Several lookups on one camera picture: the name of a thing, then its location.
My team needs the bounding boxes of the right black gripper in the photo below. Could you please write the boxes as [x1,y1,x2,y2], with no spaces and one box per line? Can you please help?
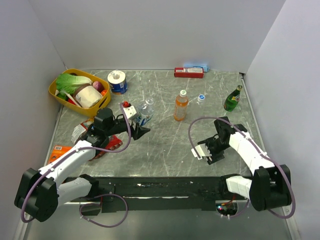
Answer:
[197,136,230,165]

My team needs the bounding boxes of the crushed clear plastic bottle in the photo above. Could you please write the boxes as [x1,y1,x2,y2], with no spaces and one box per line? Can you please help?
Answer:
[136,98,155,126]

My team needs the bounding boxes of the orange juice bottle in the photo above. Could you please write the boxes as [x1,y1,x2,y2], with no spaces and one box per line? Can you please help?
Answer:
[173,94,189,121]

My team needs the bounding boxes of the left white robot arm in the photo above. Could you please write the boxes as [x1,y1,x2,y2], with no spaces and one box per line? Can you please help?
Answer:
[14,106,150,223]

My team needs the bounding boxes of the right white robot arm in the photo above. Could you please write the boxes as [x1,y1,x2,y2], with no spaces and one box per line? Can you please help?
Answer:
[192,117,292,211]

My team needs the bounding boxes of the green glass bottle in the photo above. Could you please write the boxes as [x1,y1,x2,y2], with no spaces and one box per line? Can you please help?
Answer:
[223,85,243,112]

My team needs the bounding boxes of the blue wrapped toilet paper roll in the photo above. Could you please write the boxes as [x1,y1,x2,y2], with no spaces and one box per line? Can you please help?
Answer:
[107,70,128,95]

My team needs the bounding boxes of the red snack bag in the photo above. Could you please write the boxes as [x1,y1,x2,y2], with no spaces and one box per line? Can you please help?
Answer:
[71,118,123,151]

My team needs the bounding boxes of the brown and cream jar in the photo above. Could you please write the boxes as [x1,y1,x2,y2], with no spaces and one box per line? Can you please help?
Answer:
[73,83,103,109]

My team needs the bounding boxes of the purple onion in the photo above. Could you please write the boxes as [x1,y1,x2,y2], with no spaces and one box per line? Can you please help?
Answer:
[92,81,105,93]

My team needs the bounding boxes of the red rectangular box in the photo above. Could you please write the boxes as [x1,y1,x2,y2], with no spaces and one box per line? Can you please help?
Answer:
[174,67,204,79]

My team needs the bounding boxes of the light blue box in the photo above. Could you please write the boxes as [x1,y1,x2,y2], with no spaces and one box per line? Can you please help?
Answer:
[183,63,210,73]

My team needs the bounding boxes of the orange packet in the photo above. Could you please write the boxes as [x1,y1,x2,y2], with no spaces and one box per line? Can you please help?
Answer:
[47,145,72,164]

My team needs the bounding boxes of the green lettuce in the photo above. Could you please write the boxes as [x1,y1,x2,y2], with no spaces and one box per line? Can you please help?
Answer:
[55,73,93,95]

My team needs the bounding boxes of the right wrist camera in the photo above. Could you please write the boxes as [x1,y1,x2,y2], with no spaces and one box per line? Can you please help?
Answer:
[191,143,212,160]

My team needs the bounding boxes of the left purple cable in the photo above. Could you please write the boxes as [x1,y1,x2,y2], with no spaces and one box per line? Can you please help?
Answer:
[20,102,132,223]

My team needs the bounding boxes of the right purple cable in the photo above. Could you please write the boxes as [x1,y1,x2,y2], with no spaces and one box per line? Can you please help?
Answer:
[187,116,296,219]

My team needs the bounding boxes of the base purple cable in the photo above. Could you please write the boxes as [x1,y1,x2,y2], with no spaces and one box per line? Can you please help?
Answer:
[79,194,128,228]

